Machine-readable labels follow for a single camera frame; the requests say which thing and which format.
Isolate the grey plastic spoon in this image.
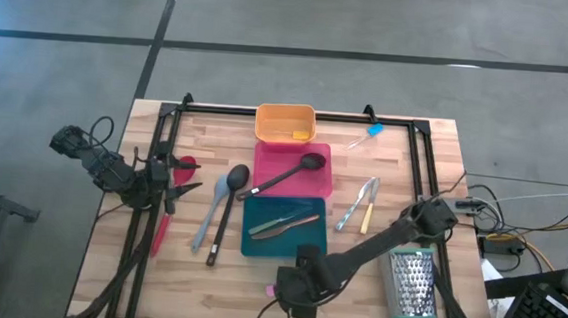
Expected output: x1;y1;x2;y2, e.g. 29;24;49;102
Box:
189;171;232;258

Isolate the red silicone spoon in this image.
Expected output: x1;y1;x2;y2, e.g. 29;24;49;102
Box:
149;152;199;263

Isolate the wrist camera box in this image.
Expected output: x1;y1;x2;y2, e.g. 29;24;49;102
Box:
276;301;320;318
147;159;171;185

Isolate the teal plastic bin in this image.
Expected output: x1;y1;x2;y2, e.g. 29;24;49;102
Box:
239;191;333;263

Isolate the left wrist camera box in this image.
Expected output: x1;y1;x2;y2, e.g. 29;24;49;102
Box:
147;159;171;185

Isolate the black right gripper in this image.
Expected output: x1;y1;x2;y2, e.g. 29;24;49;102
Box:
273;242;332;309

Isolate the pink plastic bin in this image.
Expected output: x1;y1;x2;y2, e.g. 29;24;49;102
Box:
250;137;338;202

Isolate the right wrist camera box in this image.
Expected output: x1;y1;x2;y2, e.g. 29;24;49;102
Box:
276;301;320;318

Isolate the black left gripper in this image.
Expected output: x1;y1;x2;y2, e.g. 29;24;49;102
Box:
127;139;207;218

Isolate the black slotted spoon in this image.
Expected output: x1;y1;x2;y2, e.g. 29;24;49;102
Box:
234;146;329;208

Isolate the metal box grater teal trim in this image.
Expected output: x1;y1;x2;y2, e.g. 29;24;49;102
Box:
375;243;445;318

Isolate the cream-handled butter knife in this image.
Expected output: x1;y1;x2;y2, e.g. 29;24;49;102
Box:
358;178;381;237

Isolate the brown wooden knife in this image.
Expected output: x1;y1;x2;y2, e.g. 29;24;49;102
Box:
249;209;322;246

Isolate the grey USB hub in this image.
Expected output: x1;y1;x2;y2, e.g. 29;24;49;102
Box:
455;195;484;215

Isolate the green-handled knife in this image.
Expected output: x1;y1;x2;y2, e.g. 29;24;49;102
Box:
247;202;313;241

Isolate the white cable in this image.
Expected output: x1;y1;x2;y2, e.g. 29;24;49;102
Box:
480;184;568;210

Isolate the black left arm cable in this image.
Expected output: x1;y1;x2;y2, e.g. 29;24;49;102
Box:
86;113;117;148

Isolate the orange plastic bin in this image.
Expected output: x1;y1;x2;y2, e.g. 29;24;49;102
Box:
253;100;319;148

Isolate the white paper sheet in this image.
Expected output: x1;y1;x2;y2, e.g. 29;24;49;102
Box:
476;257;509;318

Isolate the black computer desk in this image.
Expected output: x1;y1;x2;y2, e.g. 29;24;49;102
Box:
483;262;568;306

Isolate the black solid spoon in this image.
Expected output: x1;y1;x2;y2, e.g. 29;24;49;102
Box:
204;161;253;271

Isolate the black power box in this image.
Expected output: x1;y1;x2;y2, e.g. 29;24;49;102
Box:
479;235;514;260

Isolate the yellow cable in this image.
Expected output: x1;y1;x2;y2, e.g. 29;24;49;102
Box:
481;208;568;274

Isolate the black aluminium table frame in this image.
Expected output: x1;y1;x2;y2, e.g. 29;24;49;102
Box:
69;84;512;318

